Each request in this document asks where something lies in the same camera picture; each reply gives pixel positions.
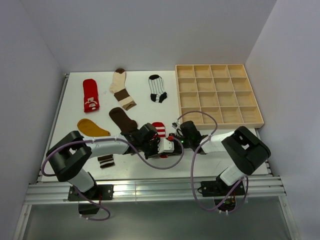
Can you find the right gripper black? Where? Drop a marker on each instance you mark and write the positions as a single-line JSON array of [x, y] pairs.
[[179, 135]]

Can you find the red white striped sock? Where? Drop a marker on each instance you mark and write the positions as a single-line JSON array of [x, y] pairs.
[[161, 133]]

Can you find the dark brown striped sock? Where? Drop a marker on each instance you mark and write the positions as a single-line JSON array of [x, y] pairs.
[[120, 118]]

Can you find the wooden compartment tray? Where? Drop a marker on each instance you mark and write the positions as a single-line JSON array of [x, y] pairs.
[[220, 95]]

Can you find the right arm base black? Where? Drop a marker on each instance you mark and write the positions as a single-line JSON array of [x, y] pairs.
[[236, 193]]

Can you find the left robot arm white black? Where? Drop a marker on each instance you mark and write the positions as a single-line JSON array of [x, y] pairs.
[[68, 157]]

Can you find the white black pinstripe sock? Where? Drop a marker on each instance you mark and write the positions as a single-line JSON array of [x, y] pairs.
[[157, 88]]

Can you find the mustard yellow striped sock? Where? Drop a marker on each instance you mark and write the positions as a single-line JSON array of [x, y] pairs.
[[90, 129]]

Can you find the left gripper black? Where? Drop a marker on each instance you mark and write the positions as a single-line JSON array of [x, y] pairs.
[[147, 155]]

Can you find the red sock with face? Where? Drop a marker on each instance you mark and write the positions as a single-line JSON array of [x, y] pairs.
[[91, 96]]

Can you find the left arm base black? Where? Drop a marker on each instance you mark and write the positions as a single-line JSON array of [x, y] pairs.
[[98, 193]]

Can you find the aluminium rail frame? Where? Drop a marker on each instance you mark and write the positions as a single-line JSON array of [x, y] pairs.
[[147, 204]]

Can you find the cream brown striped sock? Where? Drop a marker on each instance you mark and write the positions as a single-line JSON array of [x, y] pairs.
[[118, 89]]

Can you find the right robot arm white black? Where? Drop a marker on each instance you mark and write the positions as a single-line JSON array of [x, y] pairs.
[[245, 149]]

